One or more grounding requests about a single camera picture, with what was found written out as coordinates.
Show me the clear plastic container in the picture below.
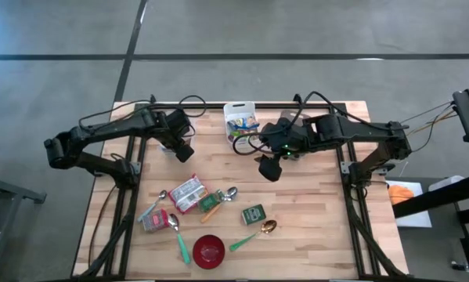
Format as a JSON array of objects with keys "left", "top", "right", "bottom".
[{"left": 158, "top": 111, "right": 199, "bottom": 157}]

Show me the white plastic bin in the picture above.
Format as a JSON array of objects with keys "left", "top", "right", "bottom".
[{"left": 222, "top": 100, "right": 260, "bottom": 152}]

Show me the steel spoon light blue handle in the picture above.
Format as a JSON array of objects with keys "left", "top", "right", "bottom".
[{"left": 136, "top": 190, "right": 168, "bottom": 223}]

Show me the white plastic tub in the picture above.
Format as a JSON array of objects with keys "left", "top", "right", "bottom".
[{"left": 428, "top": 175, "right": 465, "bottom": 193}]

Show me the orange object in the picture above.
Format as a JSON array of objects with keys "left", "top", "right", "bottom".
[{"left": 388, "top": 184, "right": 415, "bottom": 206}]

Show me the red bowl black outside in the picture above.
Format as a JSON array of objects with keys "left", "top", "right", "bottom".
[{"left": 192, "top": 233, "right": 226, "bottom": 270}]

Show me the steel spoon wooden handle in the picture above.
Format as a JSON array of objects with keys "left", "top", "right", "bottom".
[{"left": 200, "top": 186, "right": 239, "bottom": 224}]

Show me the steel spoon teal handle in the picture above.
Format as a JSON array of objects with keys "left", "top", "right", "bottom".
[{"left": 167, "top": 213, "right": 192, "bottom": 266}]

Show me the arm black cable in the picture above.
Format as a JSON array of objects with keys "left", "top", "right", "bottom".
[
  {"left": 232, "top": 91, "right": 410, "bottom": 157},
  {"left": 78, "top": 95, "right": 207, "bottom": 131}
]

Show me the red white snack packet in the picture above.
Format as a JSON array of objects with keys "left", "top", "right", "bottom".
[{"left": 168, "top": 174, "right": 210, "bottom": 215}]

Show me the grey translucent plastic bin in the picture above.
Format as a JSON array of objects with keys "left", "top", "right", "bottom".
[{"left": 276, "top": 109, "right": 312, "bottom": 126}]

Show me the dark green tea tin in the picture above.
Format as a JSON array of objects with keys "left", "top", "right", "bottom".
[{"left": 240, "top": 203, "right": 268, "bottom": 226}]

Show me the green label spice jar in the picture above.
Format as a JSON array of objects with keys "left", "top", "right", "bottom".
[{"left": 197, "top": 190, "right": 226, "bottom": 214}]

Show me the grey side table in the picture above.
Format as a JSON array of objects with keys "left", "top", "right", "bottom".
[{"left": 0, "top": 171, "right": 48, "bottom": 282}]

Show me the blue white snack packet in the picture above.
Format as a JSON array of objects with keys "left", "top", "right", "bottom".
[{"left": 226, "top": 116, "right": 260, "bottom": 131}]

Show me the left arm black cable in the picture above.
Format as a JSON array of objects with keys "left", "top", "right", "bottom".
[{"left": 78, "top": 95, "right": 207, "bottom": 131}]

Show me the black table frame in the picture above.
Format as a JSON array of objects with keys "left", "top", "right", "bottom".
[{"left": 72, "top": 93, "right": 409, "bottom": 281}]

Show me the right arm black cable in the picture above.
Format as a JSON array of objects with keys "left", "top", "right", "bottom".
[{"left": 232, "top": 91, "right": 410, "bottom": 157}]

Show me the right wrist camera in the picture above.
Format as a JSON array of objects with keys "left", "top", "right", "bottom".
[{"left": 257, "top": 154, "right": 283, "bottom": 183}]

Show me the green orange snack packet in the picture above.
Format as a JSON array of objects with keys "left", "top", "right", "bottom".
[{"left": 228, "top": 129, "right": 258, "bottom": 144}]

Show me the red grey small box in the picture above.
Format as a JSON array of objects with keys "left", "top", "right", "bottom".
[{"left": 141, "top": 208, "right": 171, "bottom": 233}]

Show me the gold spoon green handle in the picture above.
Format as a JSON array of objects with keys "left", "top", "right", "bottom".
[{"left": 229, "top": 219, "right": 278, "bottom": 252}]

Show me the white sheet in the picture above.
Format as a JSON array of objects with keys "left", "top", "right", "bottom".
[{"left": 384, "top": 179, "right": 434, "bottom": 229}]

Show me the coloured wire bundle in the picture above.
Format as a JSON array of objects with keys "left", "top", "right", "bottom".
[{"left": 398, "top": 100, "right": 459, "bottom": 156}]

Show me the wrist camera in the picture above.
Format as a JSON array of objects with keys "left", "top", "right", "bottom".
[
  {"left": 257, "top": 154, "right": 283, "bottom": 183},
  {"left": 174, "top": 143, "right": 195, "bottom": 164}
]

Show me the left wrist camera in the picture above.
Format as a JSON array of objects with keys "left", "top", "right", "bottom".
[{"left": 174, "top": 143, "right": 195, "bottom": 164}]

